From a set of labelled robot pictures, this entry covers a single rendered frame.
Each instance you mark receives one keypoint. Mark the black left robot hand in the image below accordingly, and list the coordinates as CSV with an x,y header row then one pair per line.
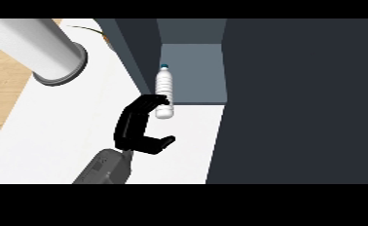
x,y
129,126

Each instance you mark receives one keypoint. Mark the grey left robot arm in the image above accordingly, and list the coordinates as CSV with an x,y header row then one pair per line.
x,y
107,168

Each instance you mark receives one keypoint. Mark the clear plastic water bottle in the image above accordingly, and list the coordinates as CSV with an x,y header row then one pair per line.
x,y
165,83

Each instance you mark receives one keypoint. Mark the dark grey cabinet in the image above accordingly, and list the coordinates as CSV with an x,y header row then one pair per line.
x,y
191,70

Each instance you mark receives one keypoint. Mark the dark grey cabinet door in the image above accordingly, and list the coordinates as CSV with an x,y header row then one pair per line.
x,y
292,100

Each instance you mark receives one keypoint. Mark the thin brown curved stem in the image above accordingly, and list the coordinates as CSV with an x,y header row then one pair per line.
x,y
100,32

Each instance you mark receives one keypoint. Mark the white cylinder with grey rim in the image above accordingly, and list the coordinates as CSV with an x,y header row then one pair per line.
x,y
36,48

